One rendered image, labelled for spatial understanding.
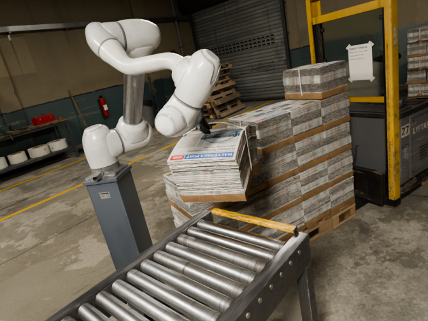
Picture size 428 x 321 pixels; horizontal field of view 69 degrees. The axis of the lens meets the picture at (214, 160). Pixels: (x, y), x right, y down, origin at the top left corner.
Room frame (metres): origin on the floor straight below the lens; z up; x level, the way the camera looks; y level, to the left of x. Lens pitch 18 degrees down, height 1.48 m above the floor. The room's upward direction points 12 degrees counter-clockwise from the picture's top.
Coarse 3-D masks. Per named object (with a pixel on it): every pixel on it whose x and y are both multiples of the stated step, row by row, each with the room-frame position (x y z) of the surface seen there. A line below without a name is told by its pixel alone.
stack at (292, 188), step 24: (312, 144) 2.13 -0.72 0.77; (264, 168) 1.93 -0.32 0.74; (288, 168) 2.00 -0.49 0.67; (312, 168) 2.11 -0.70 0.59; (168, 192) 1.93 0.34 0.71; (264, 192) 1.89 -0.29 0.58; (288, 192) 1.98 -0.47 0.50; (216, 216) 1.71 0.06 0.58; (288, 216) 1.97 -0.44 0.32; (312, 216) 2.09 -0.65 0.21; (288, 240) 1.95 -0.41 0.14; (312, 240) 2.06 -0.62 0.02
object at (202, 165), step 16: (176, 144) 1.29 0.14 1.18; (192, 144) 1.25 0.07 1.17; (208, 144) 1.21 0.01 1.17; (224, 144) 1.18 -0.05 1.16; (240, 144) 1.17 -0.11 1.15; (176, 160) 1.16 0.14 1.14; (192, 160) 1.14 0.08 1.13; (208, 160) 1.12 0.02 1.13; (224, 160) 1.09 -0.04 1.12; (240, 160) 1.12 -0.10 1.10; (176, 176) 1.21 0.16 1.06; (192, 176) 1.18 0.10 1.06; (208, 176) 1.16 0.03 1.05; (224, 176) 1.13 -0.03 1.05; (240, 176) 1.12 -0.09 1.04; (192, 192) 1.21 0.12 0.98; (208, 192) 1.18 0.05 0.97; (224, 192) 1.16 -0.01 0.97; (240, 192) 1.14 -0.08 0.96
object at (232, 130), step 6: (246, 126) 1.31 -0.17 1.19; (192, 132) 1.39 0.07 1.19; (198, 132) 1.37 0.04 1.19; (216, 132) 1.31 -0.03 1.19; (222, 132) 1.28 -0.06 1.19; (228, 132) 1.26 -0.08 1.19; (234, 132) 1.24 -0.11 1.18; (246, 132) 1.29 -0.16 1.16; (246, 144) 1.28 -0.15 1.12; (246, 150) 1.26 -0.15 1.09
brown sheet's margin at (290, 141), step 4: (288, 140) 2.01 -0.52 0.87; (292, 140) 2.03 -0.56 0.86; (276, 144) 1.96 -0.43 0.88; (280, 144) 1.98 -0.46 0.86; (284, 144) 2.00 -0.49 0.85; (288, 144) 2.01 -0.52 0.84; (264, 148) 1.92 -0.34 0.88; (268, 148) 1.93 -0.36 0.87; (272, 148) 1.95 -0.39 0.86; (276, 148) 1.96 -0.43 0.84; (260, 152) 1.92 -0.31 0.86; (264, 152) 1.92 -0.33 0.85; (268, 152) 1.93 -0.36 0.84
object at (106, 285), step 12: (204, 216) 1.32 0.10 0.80; (180, 228) 1.25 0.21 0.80; (168, 240) 1.17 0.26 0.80; (144, 252) 1.12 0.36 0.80; (132, 264) 1.05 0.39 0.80; (108, 276) 1.00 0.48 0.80; (120, 276) 0.99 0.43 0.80; (96, 288) 0.95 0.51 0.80; (108, 288) 0.95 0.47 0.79; (84, 300) 0.90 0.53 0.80; (120, 300) 0.97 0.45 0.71; (60, 312) 0.86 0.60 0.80; (72, 312) 0.85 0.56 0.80
